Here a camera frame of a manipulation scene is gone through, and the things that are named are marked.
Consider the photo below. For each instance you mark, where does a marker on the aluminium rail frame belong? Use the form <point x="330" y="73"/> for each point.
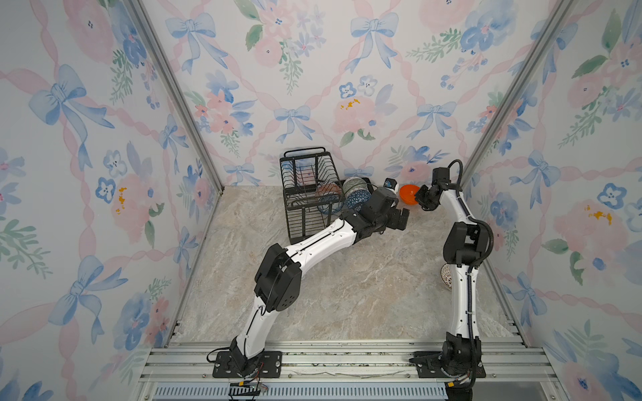
<point x="344" y="370"/>

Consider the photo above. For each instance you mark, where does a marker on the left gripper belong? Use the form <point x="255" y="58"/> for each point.
<point x="395" y="214"/>

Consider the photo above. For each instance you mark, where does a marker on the green patterned bowl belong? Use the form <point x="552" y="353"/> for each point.
<point x="353" y="184"/>

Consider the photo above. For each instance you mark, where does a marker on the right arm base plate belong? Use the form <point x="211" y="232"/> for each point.
<point x="433" y="365"/>

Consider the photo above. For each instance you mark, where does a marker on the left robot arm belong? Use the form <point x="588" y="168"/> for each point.
<point x="279" y="277"/>

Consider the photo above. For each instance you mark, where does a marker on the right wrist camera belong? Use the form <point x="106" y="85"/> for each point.
<point x="441" y="176"/>

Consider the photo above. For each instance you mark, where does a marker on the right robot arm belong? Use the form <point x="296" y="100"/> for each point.
<point x="468" y="244"/>

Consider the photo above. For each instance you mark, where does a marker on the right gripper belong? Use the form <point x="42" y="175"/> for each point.
<point x="421" y="189"/>

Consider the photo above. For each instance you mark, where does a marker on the dark blue patterned bowl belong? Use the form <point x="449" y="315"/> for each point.
<point x="357" y="199"/>

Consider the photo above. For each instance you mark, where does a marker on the orange plastic bowl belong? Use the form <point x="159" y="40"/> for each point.
<point x="408" y="194"/>

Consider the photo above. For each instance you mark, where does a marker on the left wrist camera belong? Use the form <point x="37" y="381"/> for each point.
<point x="391" y="184"/>

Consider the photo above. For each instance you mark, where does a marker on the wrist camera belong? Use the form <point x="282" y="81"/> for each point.
<point x="441" y="176"/>
<point x="391" y="184"/>

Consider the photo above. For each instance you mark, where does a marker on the red patterned bowl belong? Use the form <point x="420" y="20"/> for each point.
<point x="329" y="190"/>

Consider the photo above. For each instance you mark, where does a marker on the black wire dish rack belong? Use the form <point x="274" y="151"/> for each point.
<point x="302" y="172"/>

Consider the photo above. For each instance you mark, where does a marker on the beige lattice bowl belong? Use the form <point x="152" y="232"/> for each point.
<point x="446" y="276"/>

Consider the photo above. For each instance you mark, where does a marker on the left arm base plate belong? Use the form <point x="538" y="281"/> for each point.
<point x="266" y="365"/>

